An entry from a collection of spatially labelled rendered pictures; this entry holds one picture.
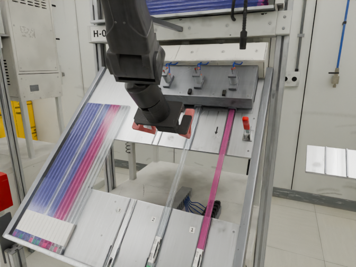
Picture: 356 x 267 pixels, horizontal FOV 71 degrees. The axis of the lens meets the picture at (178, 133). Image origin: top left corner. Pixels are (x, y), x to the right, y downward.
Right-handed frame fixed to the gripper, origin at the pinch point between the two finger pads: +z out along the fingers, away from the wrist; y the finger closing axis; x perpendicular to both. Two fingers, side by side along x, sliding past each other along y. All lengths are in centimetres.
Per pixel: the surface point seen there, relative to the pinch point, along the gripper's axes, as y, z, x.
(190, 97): 2.4, 9.5, -18.1
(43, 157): 125, 73, -5
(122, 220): 12.0, 13.1, 22.2
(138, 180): 43, 66, -2
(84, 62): 197, 117, -136
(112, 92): 38.2, 14.8, -22.0
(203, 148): -4.7, 14.2, -3.3
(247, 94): -15.0, 8.9, -19.9
